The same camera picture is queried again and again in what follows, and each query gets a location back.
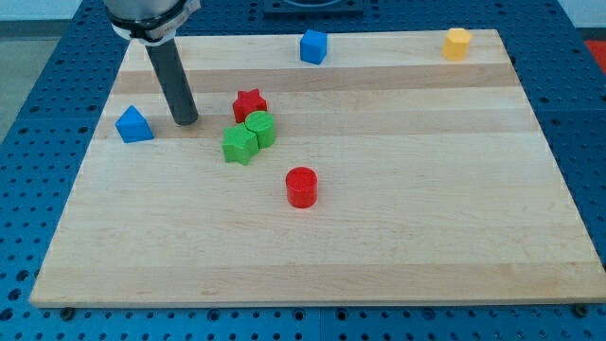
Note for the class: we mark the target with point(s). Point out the wooden board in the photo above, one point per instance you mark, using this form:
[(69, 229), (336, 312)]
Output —
[(436, 186)]

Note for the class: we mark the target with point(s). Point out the green star block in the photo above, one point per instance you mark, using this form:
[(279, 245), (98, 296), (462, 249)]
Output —
[(239, 144)]

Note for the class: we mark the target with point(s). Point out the green cylinder block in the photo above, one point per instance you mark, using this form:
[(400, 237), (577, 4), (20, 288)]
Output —
[(262, 124)]

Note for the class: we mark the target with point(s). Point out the red cylinder block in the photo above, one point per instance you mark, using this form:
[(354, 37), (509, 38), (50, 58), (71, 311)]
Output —
[(301, 184)]

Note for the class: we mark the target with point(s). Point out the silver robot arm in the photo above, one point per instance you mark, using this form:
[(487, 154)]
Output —
[(151, 22)]

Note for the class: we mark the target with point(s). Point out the yellow hexagon block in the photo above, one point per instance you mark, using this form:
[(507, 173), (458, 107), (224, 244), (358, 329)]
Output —
[(456, 44)]

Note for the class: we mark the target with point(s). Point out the red object at edge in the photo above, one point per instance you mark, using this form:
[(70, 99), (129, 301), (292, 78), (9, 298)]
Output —
[(598, 51)]

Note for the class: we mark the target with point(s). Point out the blue cube block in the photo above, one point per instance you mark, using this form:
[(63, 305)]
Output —
[(313, 46)]

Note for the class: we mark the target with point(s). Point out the red star block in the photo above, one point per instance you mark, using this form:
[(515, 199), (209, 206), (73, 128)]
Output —
[(248, 102)]

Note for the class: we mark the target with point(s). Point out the blue triangle block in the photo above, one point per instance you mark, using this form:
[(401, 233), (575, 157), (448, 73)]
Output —
[(133, 127)]

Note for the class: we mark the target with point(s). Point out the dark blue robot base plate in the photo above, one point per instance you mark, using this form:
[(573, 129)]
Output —
[(311, 7)]

